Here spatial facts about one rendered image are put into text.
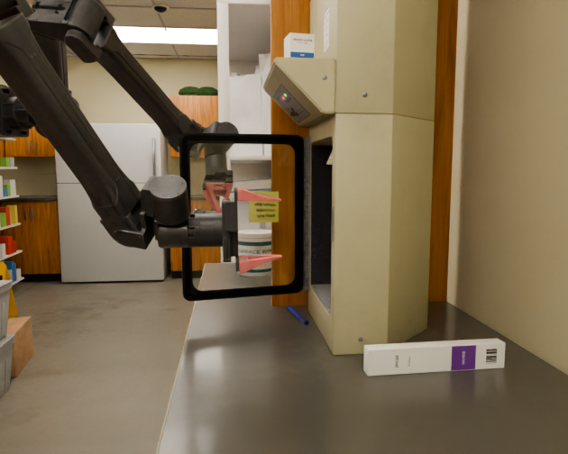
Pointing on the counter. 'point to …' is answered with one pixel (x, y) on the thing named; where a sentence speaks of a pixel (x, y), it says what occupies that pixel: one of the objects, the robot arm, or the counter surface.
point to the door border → (295, 212)
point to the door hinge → (306, 213)
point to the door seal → (297, 214)
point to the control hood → (306, 85)
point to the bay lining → (321, 214)
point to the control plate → (290, 104)
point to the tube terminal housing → (378, 168)
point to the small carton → (299, 45)
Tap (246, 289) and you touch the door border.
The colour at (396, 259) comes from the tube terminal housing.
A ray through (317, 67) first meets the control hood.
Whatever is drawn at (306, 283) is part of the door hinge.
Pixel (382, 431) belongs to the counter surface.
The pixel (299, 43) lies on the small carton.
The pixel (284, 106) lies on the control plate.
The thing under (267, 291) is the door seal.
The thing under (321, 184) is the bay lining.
